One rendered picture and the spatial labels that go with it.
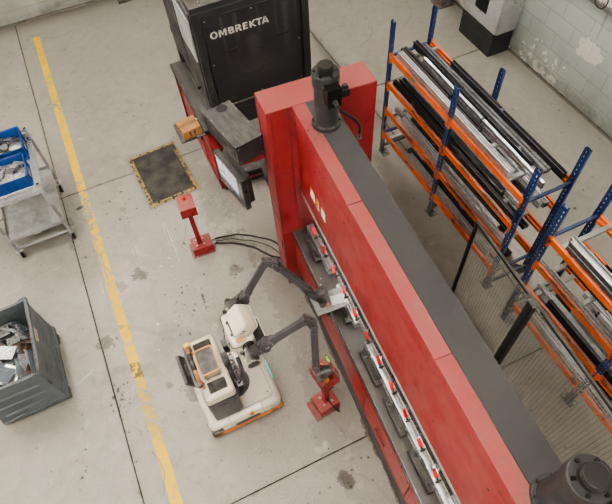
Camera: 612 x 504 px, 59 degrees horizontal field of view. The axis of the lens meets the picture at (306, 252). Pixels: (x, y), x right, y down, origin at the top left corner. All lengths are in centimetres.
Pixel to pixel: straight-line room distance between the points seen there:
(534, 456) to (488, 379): 38
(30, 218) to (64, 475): 273
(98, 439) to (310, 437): 189
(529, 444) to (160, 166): 538
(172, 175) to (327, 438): 360
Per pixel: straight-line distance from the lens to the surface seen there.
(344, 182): 335
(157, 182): 674
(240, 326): 390
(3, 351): 543
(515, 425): 276
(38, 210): 659
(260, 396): 484
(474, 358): 282
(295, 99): 391
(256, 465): 498
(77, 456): 544
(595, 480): 229
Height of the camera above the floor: 483
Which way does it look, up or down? 56 degrees down
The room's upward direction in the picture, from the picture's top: 5 degrees counter-clockwise
